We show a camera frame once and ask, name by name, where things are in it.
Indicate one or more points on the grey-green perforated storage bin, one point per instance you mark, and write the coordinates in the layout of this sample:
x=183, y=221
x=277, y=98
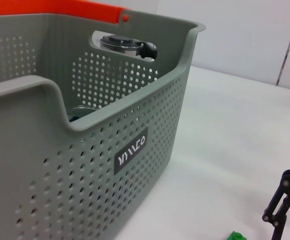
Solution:
x=59, y=162

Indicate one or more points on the glass pitcher with black lid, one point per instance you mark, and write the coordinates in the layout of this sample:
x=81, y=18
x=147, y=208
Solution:
x=124, y=46

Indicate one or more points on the dark green building brick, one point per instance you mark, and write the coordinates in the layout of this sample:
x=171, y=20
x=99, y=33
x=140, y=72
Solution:
x=236, y=236

